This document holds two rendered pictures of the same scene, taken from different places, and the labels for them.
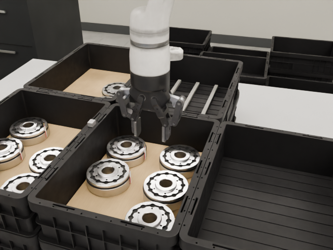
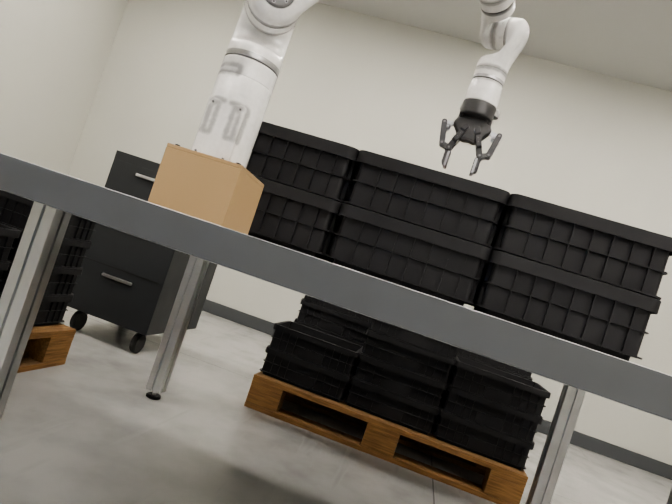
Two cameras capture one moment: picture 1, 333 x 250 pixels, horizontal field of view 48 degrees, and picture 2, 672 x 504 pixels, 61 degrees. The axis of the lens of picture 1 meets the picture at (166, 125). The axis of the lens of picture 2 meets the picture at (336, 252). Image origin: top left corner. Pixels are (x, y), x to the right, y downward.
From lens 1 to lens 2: 100 cm
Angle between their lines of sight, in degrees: 34
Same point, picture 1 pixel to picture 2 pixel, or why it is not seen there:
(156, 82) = (489, 108)
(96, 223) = (431, 175)
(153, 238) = (488, 191)
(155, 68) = (492, 97)
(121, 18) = (236, 299)
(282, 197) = not seen: hidden behind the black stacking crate
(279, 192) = not seen: hidden behind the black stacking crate
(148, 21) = (500, 58)
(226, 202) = not seen: hidden behind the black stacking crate
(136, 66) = (477, 91)
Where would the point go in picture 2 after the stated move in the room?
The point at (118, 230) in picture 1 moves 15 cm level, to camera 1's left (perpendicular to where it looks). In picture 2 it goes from (453, 182) to (378, 156)
